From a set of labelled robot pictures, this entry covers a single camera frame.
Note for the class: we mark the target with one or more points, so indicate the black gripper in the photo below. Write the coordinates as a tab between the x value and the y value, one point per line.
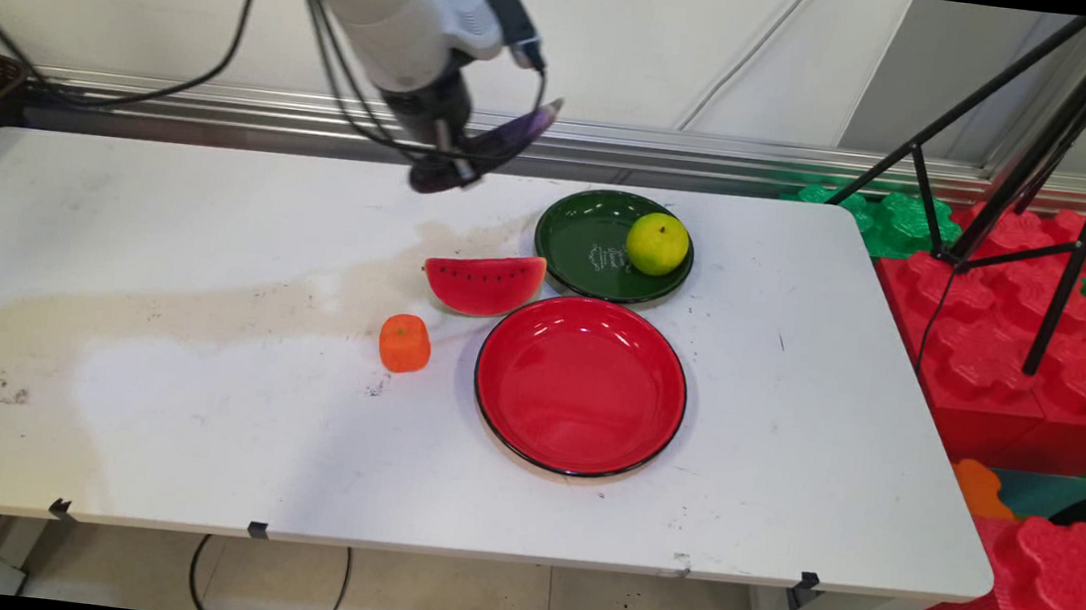
430	113

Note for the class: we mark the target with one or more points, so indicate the purple toy eggplant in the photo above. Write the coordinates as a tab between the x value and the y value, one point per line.
525	126

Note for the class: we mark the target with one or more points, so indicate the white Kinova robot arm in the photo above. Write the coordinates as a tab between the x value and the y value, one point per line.
373	0

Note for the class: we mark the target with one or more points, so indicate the toy watermelon slice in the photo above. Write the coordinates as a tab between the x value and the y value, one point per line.
483	284

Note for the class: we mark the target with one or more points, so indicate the dark green plate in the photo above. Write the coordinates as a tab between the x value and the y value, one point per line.
598	251

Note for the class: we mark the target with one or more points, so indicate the orange toy fruit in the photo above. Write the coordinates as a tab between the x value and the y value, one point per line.
405	344

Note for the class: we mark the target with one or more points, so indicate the yellow-green toy apple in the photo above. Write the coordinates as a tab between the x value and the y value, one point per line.
656	244

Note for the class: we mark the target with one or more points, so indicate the red plate with black rim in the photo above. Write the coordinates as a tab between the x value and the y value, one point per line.
581	386

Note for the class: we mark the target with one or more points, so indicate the black table edge clip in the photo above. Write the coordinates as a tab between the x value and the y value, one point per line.
61	507
807	582
258	529

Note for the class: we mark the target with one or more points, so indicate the orange foam piece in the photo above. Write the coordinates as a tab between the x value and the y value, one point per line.
980	489

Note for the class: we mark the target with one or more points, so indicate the black tripod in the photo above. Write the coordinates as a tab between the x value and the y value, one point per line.
1081	148

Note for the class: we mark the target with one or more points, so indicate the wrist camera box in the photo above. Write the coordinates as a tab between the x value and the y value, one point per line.
492	11

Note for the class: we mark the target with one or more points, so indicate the aluminium wall rail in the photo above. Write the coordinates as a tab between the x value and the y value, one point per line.
717	154

